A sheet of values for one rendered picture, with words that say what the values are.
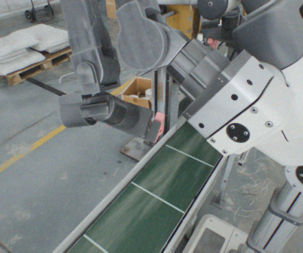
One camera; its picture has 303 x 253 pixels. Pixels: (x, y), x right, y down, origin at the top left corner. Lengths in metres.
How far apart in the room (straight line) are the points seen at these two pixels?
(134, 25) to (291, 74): 0.28
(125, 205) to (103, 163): 0.83
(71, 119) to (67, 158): 1.92
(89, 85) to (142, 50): 0.12
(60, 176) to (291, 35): 2.06
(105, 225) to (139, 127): 1.02
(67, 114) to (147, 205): 1.10
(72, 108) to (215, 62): 0.28
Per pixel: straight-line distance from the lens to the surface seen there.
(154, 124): 0.54
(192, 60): 0.37
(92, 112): 0.46
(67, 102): 0.51
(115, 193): 1.58
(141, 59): 0.38
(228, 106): 0.36
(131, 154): 2.29
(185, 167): 1.71
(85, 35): 0.45
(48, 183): 2.27
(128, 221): 1.48
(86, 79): 0.43
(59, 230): 1.99
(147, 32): 0.38
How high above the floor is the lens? 1.67
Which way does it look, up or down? 40 degrees down
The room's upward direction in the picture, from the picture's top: straight up
